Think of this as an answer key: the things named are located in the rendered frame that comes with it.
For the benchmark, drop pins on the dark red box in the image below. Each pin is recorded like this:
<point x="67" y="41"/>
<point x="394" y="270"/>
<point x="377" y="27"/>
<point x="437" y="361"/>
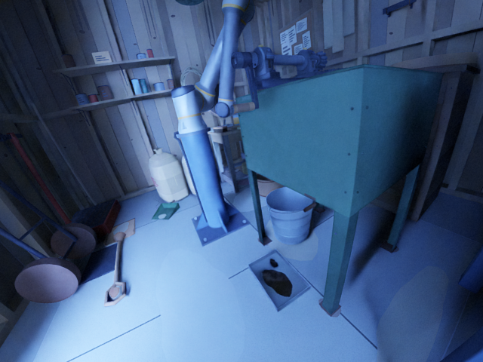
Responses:
<point x="107" y="218"/>

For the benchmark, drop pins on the cream gas canister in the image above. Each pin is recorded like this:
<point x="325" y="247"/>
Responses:
<point x="168" y="177"/>

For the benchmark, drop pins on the grey metal bucket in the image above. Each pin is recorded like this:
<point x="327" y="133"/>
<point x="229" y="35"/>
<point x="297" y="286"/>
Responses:
<point x="288" y="222"/>

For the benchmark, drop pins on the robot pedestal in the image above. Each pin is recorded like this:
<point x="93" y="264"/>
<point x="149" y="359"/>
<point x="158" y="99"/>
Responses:
<point x="200" y="169"/>

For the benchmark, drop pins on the blue tin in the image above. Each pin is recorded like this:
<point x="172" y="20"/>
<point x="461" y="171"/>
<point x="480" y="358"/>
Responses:
<point x="82" y="99"/>
<point x="159" y="86"/>
<point x="143" y="86"/>
<point x="135" y="86"/>
<point x="141" y="56"/>

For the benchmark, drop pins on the wooden wall shelf unit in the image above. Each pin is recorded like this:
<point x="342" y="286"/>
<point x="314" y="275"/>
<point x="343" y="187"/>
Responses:
<point x="113" y="101"/>

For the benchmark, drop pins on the cream sack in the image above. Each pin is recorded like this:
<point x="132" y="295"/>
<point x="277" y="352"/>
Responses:
<point x="187" y="175"/>

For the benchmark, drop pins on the dark tin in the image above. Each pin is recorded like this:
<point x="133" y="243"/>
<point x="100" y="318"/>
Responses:
<point x="170" y="84"/>

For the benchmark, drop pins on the large dark lump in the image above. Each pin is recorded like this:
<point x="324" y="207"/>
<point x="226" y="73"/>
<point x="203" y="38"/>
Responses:
<point x="277" y="283"/>

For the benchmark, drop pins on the grey flat tray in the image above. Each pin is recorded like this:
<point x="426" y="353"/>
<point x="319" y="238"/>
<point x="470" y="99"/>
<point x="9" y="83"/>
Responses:
<point x="298" y="288"/>

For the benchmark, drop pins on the pale board on floor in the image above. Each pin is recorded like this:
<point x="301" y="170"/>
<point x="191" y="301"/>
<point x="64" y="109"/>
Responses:
<point x="126" y="226"/>

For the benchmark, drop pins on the dark blue drive shaft assembly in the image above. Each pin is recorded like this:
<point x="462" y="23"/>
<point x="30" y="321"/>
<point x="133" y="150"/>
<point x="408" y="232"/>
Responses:
<point x="287" y="59"/>

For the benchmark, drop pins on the cream label card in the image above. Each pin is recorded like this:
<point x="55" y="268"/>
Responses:
<point x="102" y="57"/>

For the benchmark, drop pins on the blue hand truck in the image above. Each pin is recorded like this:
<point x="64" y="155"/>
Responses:
<point x="47" y="281"/>

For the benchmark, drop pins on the brown notice board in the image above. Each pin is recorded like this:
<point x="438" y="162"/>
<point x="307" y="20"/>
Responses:
<point x="296" y="37"/>

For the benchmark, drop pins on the small dark lump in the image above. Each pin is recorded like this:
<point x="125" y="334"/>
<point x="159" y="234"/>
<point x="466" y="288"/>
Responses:
<point x="273" y="262"/>

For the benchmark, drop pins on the dark crank with wooden grip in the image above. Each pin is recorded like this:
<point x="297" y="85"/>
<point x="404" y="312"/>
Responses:
<point x="252" y="86"/>

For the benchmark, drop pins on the teal treater body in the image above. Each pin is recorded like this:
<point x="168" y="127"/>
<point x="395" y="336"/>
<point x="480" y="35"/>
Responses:
<point x="320" y="132"/>

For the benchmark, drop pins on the brown red tin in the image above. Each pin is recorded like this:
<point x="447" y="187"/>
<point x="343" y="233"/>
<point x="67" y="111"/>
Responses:
<point x="104" y="92"/>

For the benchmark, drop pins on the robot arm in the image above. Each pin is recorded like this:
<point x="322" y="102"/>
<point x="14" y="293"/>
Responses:
<point x="211" y="64"/>

